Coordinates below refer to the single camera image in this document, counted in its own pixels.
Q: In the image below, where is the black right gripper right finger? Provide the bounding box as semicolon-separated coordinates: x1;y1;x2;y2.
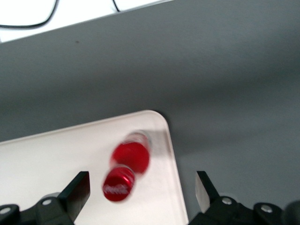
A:
188;170;238;225

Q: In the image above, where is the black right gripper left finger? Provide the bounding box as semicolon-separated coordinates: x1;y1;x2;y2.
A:
34;171;91;225

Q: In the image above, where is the red coke bottle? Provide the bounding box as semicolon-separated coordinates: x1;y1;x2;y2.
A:
101;130;151;203

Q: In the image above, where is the beige plastic tray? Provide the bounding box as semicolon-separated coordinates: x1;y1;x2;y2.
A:
0;109;190;225

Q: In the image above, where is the thick black right wrist cable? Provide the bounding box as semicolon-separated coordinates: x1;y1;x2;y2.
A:
283;200;300;225

